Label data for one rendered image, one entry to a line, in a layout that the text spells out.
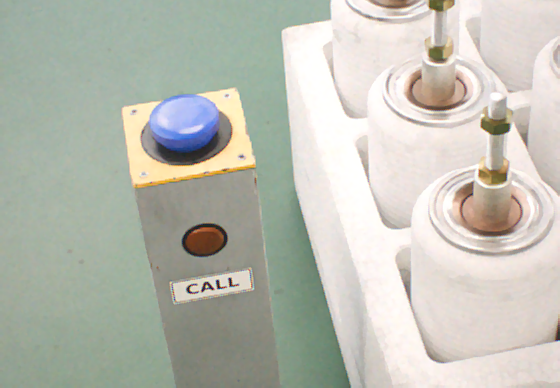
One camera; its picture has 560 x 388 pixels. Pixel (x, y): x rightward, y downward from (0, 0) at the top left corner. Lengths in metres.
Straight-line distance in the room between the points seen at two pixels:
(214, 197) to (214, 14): 0.66
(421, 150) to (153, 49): 0.56
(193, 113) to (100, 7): 0.69
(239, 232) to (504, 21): 0.31
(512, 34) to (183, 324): 0.34
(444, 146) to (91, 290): 0.39
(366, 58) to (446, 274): 0.23
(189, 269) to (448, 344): 0.17
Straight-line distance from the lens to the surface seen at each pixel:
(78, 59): 1.33
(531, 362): 0.78
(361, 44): 0.92
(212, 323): 0.80
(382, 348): 0.79
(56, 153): 1.22
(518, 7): 0.94
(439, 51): 0.82
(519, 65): 0.97
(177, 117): 0.72
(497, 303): 0.76
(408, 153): 0.83
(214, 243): 0.74
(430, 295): 0.78
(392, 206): 0.87
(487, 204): 0.75
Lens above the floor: 0.79
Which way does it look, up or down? 43 degrees down
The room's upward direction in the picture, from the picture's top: 6 degrees counter-clockwise
